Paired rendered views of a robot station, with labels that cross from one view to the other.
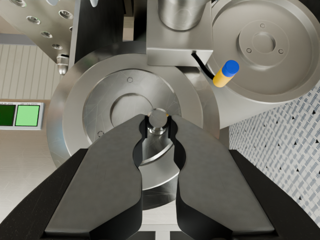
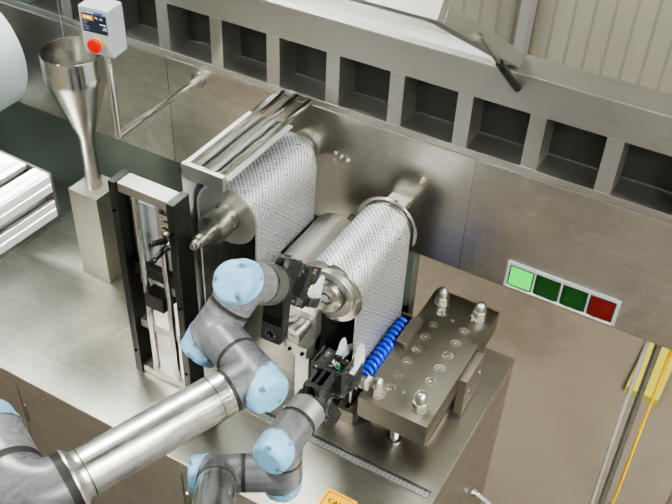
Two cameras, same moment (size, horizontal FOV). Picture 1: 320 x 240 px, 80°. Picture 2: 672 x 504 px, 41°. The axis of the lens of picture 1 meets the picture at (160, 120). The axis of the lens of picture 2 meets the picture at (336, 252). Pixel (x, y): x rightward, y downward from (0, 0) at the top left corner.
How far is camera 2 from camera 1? 168 cm
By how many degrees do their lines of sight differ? 37
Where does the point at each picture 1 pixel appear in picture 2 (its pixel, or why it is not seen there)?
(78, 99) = (346, 307)
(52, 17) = (430, 351)
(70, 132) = (348, 298)
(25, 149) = (527, 247)
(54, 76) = not seen: outside the picture
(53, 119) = (358, 303)
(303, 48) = not seen: hidden behind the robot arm
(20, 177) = (534, 222)
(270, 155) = (281, 225)
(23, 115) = (524, 280)
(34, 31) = (462, 349)
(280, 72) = not seen: hidden behind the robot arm
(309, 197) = (265, 225)
